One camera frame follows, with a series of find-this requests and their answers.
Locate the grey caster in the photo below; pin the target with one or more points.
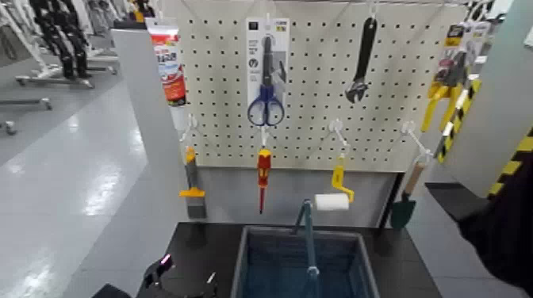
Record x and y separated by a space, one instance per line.
9 128

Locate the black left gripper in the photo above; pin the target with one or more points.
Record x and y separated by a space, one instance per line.
183 295

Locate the grey floor rail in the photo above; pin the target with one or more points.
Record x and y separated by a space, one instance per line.
25 103

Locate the plain grey partition panel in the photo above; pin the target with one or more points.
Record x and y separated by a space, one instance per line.
145 166

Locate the orange grey paint brush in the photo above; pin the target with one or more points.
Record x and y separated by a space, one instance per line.
191 170

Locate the black white background equipment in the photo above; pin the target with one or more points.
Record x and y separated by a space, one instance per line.
483 10

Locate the black robot on stand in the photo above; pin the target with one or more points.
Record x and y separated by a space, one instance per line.
62 33

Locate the black frame post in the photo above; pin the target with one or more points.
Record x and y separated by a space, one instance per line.
391 195

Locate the grey partition panel with stripes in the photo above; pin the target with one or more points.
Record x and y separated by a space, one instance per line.
499 83

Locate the beige perforated pegboard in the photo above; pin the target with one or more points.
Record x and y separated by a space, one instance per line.
316 83

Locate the black adjustable wrench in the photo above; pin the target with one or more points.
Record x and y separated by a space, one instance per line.
365 45

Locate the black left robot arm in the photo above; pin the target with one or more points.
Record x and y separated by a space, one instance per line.
110 292

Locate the yellow pliers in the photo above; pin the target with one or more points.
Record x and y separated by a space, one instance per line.
441 89

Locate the red white sealant tube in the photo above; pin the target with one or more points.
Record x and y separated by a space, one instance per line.
170 62

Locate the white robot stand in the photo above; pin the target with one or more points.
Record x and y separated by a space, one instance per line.
25 37

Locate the blue scissors on white card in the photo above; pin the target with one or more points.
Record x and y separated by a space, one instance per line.
266 89

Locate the red yellow screwdriver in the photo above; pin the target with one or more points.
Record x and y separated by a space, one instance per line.
264 166

